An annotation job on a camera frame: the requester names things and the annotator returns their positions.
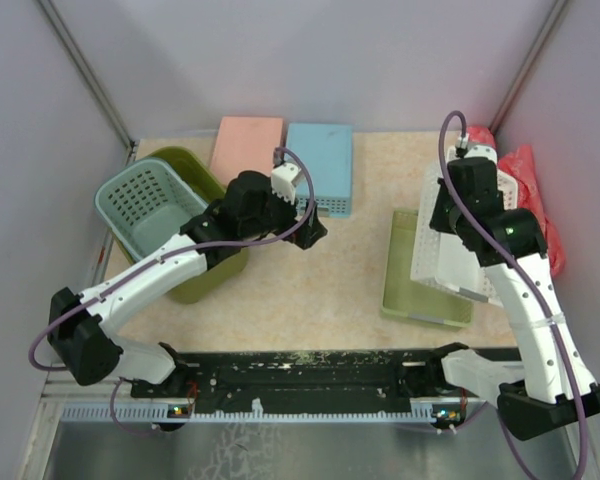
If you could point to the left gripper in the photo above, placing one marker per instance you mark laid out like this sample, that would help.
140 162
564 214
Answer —
311 230

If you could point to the teal perforated basket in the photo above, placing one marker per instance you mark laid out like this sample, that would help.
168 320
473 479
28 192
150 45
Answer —
146 204

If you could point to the blue perforated tray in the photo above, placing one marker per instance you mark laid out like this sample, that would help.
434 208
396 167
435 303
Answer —
327 151

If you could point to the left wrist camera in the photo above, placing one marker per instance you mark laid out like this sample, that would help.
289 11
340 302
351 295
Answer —
284 180

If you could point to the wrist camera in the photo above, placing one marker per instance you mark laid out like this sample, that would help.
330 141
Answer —
284 180
465 148

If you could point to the pink perforated tray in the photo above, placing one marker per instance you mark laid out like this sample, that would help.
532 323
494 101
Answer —
245 143

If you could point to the light green perforated tray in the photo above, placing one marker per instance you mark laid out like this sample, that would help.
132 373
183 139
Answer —
404 299

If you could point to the red plastic bag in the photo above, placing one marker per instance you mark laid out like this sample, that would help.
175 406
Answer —
520 165

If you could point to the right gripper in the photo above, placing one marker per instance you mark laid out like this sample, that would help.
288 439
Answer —
437 222

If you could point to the white perforated tray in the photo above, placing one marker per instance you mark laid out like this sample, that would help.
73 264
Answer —
440 260

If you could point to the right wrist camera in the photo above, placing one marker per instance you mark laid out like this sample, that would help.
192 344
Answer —
465 148

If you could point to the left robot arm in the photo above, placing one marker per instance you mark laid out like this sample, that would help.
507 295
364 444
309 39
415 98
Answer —
256 210

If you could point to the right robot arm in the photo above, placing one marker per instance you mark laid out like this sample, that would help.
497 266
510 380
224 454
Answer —
554 387

